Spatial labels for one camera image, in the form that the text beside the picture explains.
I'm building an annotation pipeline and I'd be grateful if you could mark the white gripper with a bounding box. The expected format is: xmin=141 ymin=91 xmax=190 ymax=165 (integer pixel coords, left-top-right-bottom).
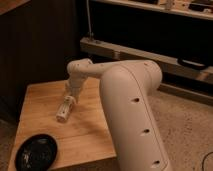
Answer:
xmin=65 ymin=82 xmax=81 ymax=104

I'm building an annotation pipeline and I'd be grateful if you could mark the white plastic bottle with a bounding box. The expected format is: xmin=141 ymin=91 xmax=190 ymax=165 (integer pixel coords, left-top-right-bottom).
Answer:
xmin=56 ymin=96 xmax=75 ymax=122

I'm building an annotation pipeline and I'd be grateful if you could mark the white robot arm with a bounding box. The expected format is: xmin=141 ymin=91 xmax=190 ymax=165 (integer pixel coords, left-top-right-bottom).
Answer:
xmin=67 ymin=59 xmax=173 ymax=171

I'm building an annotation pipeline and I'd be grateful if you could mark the black ceramic bowl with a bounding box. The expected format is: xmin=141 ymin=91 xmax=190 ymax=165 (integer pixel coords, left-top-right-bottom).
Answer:
xmin=14 ymin=134 xmax=58 ymax=171

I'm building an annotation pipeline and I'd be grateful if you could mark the wooden table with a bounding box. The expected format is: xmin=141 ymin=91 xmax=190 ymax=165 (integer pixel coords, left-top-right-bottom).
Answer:
xmin=8 ymin=78 xmax=115 ymax=171

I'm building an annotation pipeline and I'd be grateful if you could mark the metal pole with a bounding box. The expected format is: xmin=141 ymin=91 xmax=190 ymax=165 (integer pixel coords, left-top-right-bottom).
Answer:
xmin=86 ymin=0 xmax=93 ymax=41

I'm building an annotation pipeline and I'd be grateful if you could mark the grey metal beam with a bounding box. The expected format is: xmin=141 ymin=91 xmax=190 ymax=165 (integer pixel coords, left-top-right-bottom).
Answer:
xmin=80 ymin=37 xmax=213 ymax=85

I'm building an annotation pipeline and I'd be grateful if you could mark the wooden shelf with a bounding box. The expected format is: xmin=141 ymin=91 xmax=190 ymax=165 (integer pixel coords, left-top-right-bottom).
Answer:
xmin=92 ymin=0 xmax=213 ymax=21

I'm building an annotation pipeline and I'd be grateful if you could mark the black handle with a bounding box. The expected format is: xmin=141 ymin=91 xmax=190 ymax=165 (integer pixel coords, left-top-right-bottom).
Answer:
xmin=177 ymin=58 xmax=209 ymax=70

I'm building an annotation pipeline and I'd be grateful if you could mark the black cable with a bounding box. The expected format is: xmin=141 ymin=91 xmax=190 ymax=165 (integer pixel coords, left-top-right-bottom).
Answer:
xmin=200 ymin=150 xmax=213 ymax=171

